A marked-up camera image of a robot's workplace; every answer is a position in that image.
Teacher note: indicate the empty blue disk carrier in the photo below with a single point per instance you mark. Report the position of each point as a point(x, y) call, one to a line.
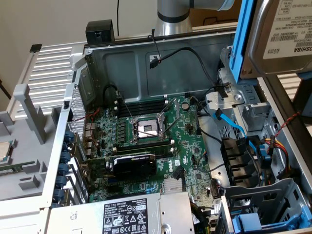
point(248, 219)

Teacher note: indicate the silver finned heatsink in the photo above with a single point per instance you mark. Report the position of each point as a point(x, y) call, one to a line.
point(171, 185)

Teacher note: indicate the green Dell motherboard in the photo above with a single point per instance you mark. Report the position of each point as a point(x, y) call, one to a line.
point(185, 146)

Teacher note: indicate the silver CPU chip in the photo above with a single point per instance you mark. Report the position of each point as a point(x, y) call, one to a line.
point(3, 152)

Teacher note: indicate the blue slot retainer clip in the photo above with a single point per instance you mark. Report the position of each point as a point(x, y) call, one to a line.
point(65, 157)
point(59, 195)
point(69, 135)
point(64, 169)
point(61, 182)
point(67, 147)

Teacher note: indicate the hard disk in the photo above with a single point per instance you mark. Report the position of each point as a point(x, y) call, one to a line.
point(280, 36)

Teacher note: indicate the grey metal drive cage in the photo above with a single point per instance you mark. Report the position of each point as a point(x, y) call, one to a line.
point(243, 97)

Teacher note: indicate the blue plastic latch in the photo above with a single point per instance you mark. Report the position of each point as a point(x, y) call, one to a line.
point(268, 158)

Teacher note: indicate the black RAM slot bank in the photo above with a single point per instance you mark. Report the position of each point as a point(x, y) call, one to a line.
point(143, 107)
point(146, 152)

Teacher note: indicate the grey plastic parts rack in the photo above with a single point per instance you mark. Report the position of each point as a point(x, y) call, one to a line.
point(24, 151)

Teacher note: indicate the white barcode tag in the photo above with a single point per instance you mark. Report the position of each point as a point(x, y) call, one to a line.
point(217, 207)

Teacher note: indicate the metal socket cover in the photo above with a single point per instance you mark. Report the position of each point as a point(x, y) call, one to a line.
point(177, 107)

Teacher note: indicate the green RAM stick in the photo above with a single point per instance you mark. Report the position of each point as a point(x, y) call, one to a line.
point(9, 169)

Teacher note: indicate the brown cardboard box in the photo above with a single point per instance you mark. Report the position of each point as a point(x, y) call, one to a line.
point(200, 14)

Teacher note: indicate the open grey PC case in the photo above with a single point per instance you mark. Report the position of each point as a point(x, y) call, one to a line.
point(122, 70)

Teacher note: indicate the black plastic box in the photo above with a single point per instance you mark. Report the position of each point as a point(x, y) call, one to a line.
point(100, 31)

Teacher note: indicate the metal CPU socket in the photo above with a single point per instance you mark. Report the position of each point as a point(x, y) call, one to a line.
point(146, 128)

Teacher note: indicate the black Nvidia graphics card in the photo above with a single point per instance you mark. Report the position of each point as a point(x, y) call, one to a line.
point(134, 167)

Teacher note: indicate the metal locking lever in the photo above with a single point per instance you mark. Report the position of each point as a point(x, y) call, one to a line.
point(125, 107)
point(168, 117)

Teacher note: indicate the silver power supply unit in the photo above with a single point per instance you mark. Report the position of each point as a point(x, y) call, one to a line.
point(170, 207)

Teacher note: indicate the round coin cell battery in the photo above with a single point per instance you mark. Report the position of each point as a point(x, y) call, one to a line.
point(186, 105)

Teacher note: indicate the hard drive in blue caddy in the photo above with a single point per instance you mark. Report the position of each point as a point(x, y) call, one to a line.
point(243, 192)

